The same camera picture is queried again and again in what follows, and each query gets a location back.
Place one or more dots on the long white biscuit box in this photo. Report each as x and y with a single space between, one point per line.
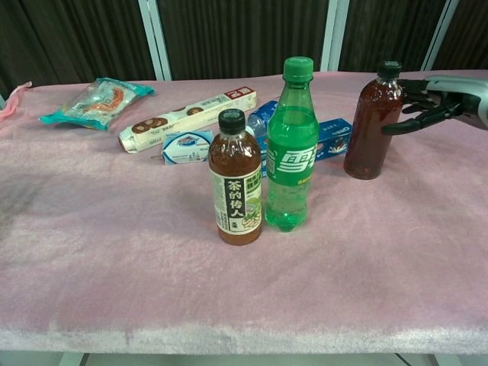
183 120

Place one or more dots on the brown tea bottle with label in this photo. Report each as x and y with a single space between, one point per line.
236 183

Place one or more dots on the dark pleated curtain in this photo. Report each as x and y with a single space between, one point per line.
236 34

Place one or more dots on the clear water bottle blue label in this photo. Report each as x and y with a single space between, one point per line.
261 118

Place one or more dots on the pink ribbon strip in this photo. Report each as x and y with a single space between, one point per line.
13 101

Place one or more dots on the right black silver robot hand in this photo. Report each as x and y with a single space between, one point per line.
450 99

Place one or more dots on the small white blue soap box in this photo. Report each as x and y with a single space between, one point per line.
187 148

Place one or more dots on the teal snack bag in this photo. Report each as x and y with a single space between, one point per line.
99 103

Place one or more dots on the green soda bottle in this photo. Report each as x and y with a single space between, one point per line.
291 137

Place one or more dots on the pink plush table cloth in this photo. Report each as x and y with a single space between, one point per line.
244 267

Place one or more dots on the dark red drink bottle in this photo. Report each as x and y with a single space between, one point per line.
373 126

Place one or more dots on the blue oreo box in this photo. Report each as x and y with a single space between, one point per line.
333 141

